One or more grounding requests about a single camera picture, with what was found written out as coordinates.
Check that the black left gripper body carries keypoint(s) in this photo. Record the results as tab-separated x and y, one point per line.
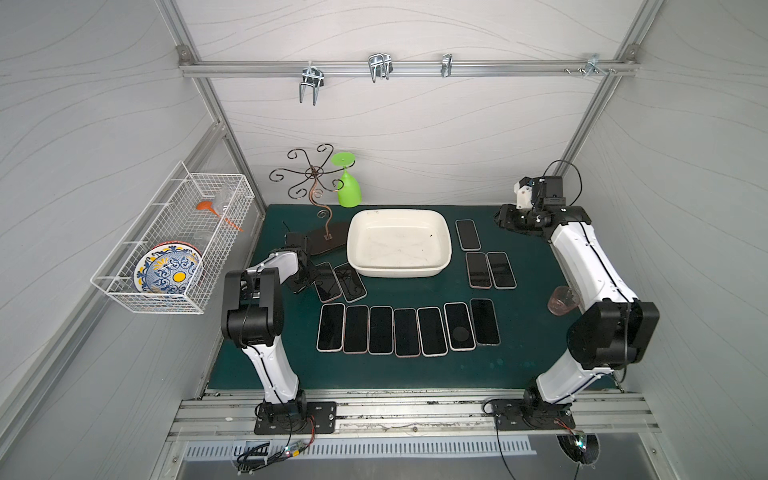
306	264

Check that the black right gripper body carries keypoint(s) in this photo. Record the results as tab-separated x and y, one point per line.
519	218

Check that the dark green screen phone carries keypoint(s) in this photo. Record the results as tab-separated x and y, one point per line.
468	235

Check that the pale green case phone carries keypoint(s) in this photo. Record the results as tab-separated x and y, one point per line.
352	286

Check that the grey case phone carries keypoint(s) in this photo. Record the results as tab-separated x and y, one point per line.
502	274

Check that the light pink case phone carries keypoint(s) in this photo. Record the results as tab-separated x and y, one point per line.
331	327

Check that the white plastic storage box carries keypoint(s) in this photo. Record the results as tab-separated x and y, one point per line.
399	243

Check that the rose case phone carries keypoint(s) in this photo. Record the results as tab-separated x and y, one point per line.
356	330

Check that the mint green case phone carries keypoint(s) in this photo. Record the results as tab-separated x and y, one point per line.
381	330

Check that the clear case phone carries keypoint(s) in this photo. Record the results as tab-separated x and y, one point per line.
485	322

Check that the dark pink case phone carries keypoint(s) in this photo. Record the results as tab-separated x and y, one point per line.
459	326

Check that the cream case phone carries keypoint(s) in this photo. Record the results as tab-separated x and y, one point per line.
431	332

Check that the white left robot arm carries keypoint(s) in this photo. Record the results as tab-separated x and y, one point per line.
253	318

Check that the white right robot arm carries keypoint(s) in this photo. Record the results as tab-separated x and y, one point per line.
615	326

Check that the green plastic wine glass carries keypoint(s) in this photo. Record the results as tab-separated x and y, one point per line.
348	190

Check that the green table mat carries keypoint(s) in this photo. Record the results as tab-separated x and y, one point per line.
531	338

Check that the black metal cup stand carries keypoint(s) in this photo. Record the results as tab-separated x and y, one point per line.
316	180

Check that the orange plastic funnel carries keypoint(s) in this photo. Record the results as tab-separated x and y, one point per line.
207	205

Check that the blue yellow patterned plate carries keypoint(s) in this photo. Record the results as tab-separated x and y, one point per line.
167	269

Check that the white vent strip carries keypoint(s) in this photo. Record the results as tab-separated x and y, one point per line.
368	448

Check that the left metal hook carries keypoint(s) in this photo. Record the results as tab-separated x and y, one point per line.
312	80

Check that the metal hook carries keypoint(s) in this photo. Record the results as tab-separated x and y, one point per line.
312	80
380	66

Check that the middle metal hook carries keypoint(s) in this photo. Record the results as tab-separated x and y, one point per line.
380	66

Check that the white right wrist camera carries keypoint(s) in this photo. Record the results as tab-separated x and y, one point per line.
524	191

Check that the white wire wall basket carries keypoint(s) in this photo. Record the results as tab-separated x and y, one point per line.
171	216

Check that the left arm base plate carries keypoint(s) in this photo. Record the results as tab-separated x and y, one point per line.
296	417

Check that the small metal bracket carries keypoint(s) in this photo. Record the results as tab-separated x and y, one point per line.
446	65

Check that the right metal bracket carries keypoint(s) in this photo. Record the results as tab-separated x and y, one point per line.
591	67

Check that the aluminium top rail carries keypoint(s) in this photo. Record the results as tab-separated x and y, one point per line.
401	68

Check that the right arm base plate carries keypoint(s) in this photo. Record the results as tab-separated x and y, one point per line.
521	415

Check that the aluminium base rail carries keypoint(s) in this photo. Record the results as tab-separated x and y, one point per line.
230	415

